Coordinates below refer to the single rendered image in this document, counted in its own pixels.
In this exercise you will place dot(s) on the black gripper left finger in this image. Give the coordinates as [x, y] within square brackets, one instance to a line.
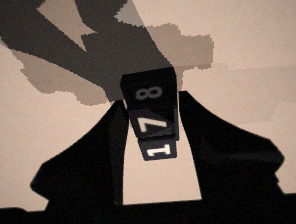
[89, 173]

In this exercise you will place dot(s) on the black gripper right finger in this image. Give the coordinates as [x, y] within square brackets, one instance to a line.
[234, 165]

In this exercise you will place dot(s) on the black calendar cube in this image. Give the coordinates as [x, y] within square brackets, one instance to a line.
[158, 147]
[151, 111]

